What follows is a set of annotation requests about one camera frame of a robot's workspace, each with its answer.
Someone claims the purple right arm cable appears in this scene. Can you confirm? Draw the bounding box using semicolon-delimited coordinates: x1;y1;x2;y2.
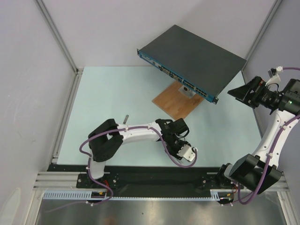
220;67;300;207

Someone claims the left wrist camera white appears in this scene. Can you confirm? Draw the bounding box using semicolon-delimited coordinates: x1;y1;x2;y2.
177;144;198;162

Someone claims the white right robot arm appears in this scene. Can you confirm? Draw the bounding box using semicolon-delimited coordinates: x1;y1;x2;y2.
216;76;300;195

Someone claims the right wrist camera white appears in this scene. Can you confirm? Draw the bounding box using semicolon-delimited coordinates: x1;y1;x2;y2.
266;66;283;86

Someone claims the wooden base board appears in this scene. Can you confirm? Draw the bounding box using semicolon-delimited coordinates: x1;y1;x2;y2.
152;82;204;120

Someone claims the grey slotted cable duct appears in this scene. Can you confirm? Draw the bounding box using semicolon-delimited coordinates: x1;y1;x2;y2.
43;190;231;201

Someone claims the silver SFP module upright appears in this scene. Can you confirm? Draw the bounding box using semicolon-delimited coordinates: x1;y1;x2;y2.
123;114;129;124

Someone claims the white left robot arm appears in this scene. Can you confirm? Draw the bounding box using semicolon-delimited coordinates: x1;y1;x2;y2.
86;118;195;188

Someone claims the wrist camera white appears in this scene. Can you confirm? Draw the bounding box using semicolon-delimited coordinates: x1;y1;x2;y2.
266;66;283;86
177;144;198;162

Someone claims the black blue network switch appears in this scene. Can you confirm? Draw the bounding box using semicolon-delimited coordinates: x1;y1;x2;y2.
137;25;246;104

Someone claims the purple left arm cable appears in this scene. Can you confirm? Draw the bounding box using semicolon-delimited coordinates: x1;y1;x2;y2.
44;125;199;213

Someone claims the aluminium frame post right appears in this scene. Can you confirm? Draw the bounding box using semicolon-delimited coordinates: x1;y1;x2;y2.
241;0;284;72

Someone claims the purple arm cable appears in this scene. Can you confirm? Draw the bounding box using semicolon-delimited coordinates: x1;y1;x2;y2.
44;125;199;213
220;67;300;207

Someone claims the metal switch stand bracket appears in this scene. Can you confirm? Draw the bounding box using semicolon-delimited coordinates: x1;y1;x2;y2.
179;85;196;98

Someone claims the aluminium frame post left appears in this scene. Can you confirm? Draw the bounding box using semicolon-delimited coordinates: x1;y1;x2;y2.
34;0;83;75

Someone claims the aluminium frame post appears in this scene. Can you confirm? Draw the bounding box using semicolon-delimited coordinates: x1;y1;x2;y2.
34;0;83;75
241;0;284;72

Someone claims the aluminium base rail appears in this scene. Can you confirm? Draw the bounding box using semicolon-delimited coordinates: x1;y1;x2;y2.
33;172;289;192

